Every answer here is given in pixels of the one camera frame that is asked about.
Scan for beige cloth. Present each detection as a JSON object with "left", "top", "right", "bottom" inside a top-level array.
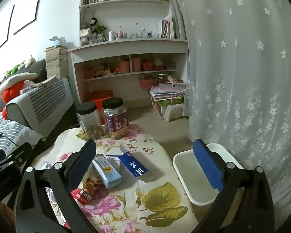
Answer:
[{"left": 24, "top": 75, "right": 57, "bottom": 88}]

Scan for tissue box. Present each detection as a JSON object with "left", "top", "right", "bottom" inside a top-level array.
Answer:
[{"left": 49, "top": 36, "right": 66, "bottom": 47}]

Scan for potted plant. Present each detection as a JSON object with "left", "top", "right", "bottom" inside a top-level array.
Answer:
[{"left": 93, "top": 24, "right": 107, "bottom": 34}]

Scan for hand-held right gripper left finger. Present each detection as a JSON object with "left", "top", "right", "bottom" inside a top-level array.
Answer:
[{"left": 15, "top": 139, "right": 97, "bottom": 233}]

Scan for grey sofa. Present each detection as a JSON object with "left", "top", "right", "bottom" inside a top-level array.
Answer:
[{"left": 0, "top": 58, "right": 78, "bottom": 156}]

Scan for striped armrest cover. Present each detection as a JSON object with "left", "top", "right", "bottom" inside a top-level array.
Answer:
[{"left": 6, "top": 78, "right": 72, "bottom": 127}]

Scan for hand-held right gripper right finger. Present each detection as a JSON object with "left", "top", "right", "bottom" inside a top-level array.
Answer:
[{"left": 191, "top": 139, "right": 275, "bottom": 233}]

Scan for row of small toys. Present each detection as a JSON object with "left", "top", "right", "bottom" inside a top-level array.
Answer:
[{"left": 85, "top": 65, "right": 120, "bottom": 78}]

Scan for red snack packet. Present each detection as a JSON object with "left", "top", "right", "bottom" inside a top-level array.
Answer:
[{"left": 70, "top": 177, "right": 105, "bottom": 208}]

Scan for fuzzy white cloth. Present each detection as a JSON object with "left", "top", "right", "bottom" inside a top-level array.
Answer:
[{"left": 165, "top": 104, "right": 183, "bottom": 122}]

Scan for green plush toy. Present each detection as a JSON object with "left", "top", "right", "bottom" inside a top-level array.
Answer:
[{"left": 5, "top": 64, "right": 21, "bottom": 77}]

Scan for red plush toy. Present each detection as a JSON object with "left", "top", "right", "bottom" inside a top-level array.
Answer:
[{"left": 1, "top": 80, "right": 27, "bottom": 120}]

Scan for stack of magazines in rack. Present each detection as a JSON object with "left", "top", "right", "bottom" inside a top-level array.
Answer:
[{"left": 149, "top": 74, "right": 186, "bottom": 122}]

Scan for white cushion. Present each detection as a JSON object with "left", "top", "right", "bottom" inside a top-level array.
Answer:
[{"left": 0, "top": 72, "right": 38, "bottom": 97}]

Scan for white plastic bin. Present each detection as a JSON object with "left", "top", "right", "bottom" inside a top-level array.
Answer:
[{"left": 173, "top": 143, "right": 245, "bottom": 205}]

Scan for dark blue carton box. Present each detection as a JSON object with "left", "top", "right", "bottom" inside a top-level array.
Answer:
[{"left": 118, "top": 147, "right": 164, "bottom": 182}]

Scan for white plush toy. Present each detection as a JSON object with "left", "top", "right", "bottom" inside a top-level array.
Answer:
[{"left": 17, "top": 55, "right": 37, "bottom": 69}]

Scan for light blue carton box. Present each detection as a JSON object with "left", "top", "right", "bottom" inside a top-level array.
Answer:
[{"left": 92, "top": 156, "right": 123, "bottom": 188}]

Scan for white floral curtain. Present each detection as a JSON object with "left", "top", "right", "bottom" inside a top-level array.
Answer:
[{"left": 164, "top": 0, "right": 291, "bottom": 207}]

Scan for standing pink books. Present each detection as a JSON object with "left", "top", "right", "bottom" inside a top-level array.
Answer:
[{"left": 157, "top": 17, "right": 181, "bottom": 39}]

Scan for red cardboard box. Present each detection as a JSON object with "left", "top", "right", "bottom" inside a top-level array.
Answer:
[{"left": 88, "top": 90, "right": 114, "bottom": 124}]

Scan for pink hanging basket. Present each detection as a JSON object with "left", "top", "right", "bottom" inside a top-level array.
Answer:
[{"left": 139, "top": 77, "right": 158, "bottom": 89}]

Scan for blue striped blanket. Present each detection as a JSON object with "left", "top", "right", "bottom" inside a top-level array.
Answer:
[{"left": 0, "top": 113, "right": 43, "bottom": 156}]

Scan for purple label jar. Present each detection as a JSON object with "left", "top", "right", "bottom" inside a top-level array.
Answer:
[{"left": 102, "top": 97, "right": 131, "bottom": 140}]

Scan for white shelf unit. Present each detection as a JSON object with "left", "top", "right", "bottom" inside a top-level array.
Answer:
[{"left": 68, "top": 0, "right": 190, "bottom": 105}]

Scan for floral tablecloth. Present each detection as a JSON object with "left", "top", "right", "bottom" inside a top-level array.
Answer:
[{"left": 31, "top": 124, "right": 199, "bottom": 233}]

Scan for large hexagonal wall panel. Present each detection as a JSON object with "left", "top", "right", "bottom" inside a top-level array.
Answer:
[{"left": 13, "top": 0, "right": 44, "bottom": 35}]

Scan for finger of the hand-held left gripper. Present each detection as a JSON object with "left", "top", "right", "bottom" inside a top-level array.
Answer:
[{"left": 0, "top": 142, "right": 33, "bottom": 171}]

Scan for tall stack of books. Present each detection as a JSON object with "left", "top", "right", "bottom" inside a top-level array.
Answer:
[{"left": 45, "top": 47, "right": 69, "bottom": 79}]

